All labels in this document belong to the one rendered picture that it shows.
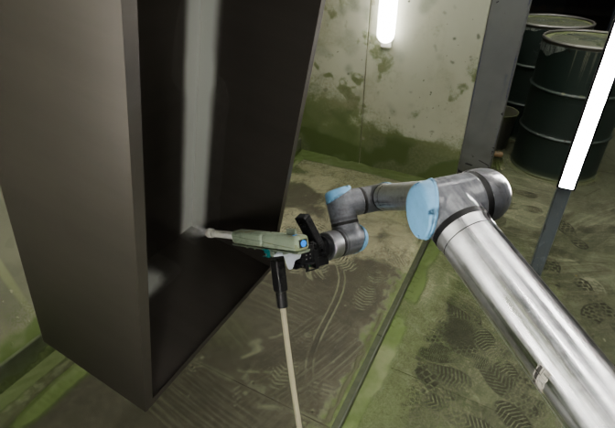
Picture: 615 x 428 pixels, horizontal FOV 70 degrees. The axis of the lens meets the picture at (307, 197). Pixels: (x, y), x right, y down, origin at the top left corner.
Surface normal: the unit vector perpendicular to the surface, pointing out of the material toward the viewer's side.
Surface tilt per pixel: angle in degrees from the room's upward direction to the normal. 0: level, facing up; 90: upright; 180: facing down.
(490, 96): 90
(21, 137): 90
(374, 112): 90
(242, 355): 0
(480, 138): 90
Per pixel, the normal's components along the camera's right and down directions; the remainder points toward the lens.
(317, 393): 0.00, -0.85
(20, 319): 0.74, -0.26
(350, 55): -0.47, 0.46
